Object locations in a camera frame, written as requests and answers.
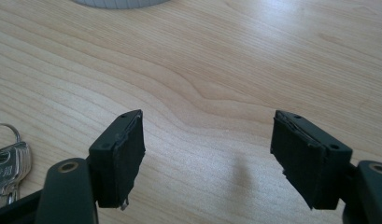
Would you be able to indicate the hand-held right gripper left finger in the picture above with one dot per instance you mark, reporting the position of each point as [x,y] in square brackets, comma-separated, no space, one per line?
[117,161]

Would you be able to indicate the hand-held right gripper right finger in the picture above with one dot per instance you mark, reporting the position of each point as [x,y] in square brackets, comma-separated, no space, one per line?
[310,161]

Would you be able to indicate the white ribbed round container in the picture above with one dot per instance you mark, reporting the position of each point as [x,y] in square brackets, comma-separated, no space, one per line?
[120,3]

